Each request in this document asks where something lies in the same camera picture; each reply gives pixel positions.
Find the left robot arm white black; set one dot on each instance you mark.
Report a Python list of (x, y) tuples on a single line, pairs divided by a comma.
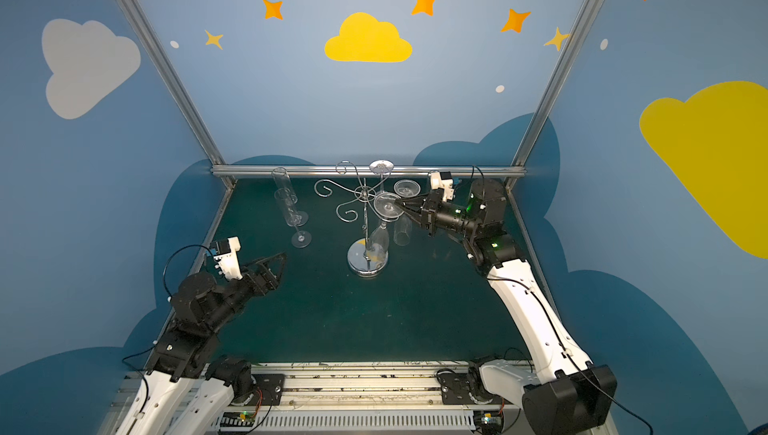
[(192, 327)]

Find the aluminium corner post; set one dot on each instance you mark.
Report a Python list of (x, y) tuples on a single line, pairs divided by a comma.
[(151, 43), (583, 23)]

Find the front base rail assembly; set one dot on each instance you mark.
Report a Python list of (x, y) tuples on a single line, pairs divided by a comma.
[(414, 397)]

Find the clear flute glass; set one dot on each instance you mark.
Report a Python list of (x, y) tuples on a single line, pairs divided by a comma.
[(383, 169), (283, 181), (301, 238)]

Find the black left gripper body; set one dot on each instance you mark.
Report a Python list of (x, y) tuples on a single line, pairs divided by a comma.
[(250, 277)]

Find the aluminium back frame rail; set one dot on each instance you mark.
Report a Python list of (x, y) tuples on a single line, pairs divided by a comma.
[(348, 171)]

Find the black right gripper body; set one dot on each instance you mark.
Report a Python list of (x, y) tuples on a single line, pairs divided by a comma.
[(429, 215)]

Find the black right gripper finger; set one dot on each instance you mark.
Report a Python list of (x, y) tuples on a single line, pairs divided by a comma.
[(412, 213), (414, 202)]

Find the aluminium right corner post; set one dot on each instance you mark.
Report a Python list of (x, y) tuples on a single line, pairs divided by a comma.
[(583, 23)]

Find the aluminium left corner post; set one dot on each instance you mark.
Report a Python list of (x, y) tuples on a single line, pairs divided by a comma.
[(151, 43)]

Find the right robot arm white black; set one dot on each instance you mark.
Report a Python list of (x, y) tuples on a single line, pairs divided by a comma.
[(565, 392)]

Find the chrome wine glass rack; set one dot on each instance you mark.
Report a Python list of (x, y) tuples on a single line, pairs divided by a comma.
[(358, 208)]

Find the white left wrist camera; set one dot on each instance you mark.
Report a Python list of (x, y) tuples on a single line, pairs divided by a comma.
[(224, 253)]

